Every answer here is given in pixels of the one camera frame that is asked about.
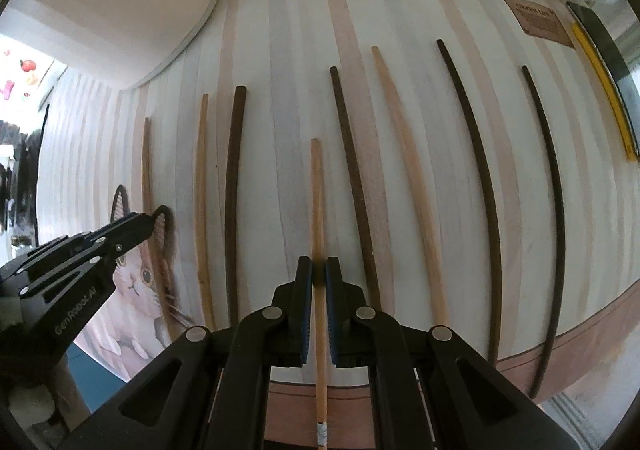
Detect striped tablecloth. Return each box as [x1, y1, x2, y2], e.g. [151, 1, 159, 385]
[35, 0, 640, 446]

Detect cat shaped mat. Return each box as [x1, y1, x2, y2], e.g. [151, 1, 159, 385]
[75, 185, 196, 381]

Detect black flat screen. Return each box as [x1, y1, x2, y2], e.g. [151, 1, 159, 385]
[0, 102, 51, 251]

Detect white round container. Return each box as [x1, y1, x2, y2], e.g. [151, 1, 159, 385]
[0, 0, 221, 90]

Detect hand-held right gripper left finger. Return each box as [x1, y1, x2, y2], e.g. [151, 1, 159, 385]
[60, 257, 313, 450]

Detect light wooden chopstick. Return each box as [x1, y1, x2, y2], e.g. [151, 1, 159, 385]
[194, 94, 217, 331]
[141, 117, 178, 338]
[310, 138, 331, 448]
[371, 46, 449, 329]

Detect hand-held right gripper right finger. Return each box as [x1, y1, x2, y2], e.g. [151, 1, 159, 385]
[326, 257, 583, 450]

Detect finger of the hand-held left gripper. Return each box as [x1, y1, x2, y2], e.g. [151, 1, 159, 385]
[65, 213, 152, 251]
[89, 216, 166, 277]

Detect yellow ruler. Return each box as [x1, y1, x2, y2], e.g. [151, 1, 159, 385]
[570, 22, 636, 161]

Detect dark brown chopstick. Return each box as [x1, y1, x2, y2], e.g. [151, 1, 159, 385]
[224, 86, 248, 327]
[329, 66, 383, 313]
[436, 39, 503, 367]

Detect brown card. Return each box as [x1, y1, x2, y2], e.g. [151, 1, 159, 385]
[500, 0, 576, 49]

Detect thin black cable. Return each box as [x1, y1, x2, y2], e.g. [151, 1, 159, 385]
[521, 65, 566, 399]

